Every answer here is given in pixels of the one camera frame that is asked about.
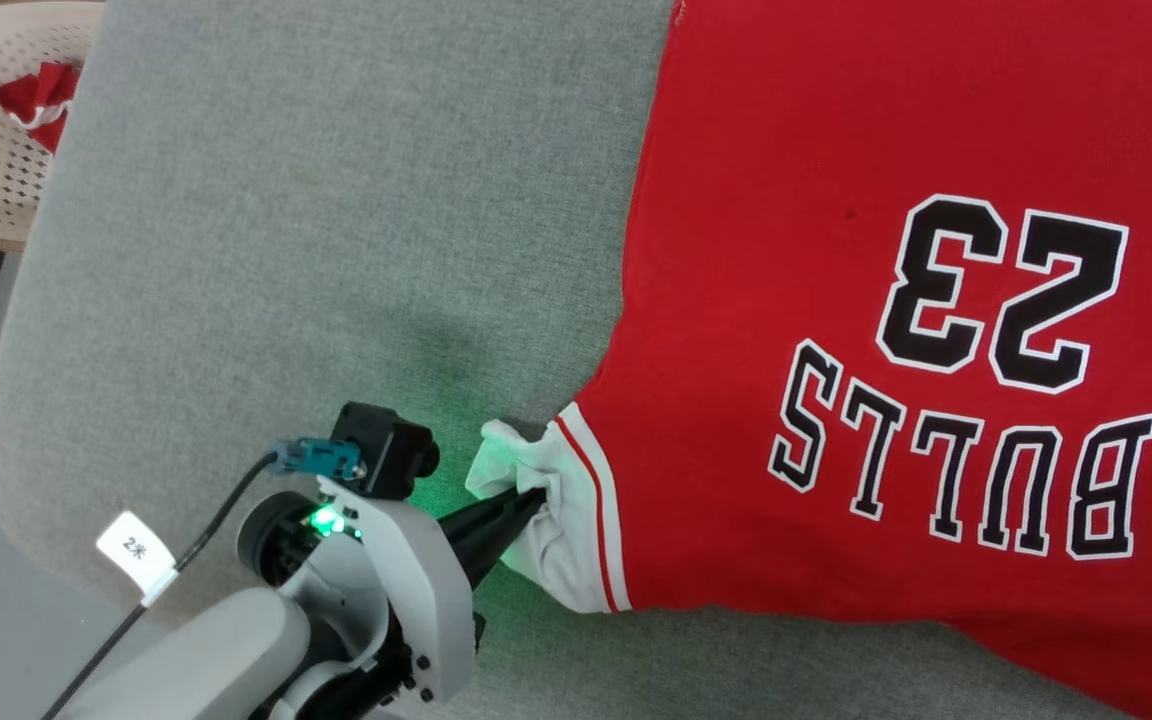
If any teal cable connector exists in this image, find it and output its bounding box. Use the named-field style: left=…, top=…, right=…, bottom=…
left=268, top=436, right=366, bottom=480

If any red Bulls basketball jersey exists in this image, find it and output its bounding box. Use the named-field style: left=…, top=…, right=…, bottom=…
left=464, top=0, right=1152, bottom=720

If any thin black camera cable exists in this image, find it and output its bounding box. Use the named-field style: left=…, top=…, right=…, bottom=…
left=39, top=452, right=280, bottom=720

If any white cable label tag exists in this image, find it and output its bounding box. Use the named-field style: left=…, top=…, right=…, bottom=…
left=95, top=510, right=178, bottom=607

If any red white garment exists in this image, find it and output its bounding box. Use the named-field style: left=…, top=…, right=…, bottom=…
left=0, top=61, right=84, bottom=155

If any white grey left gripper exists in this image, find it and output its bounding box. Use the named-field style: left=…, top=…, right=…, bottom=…
left=281, top=478, right=550, bottom=720

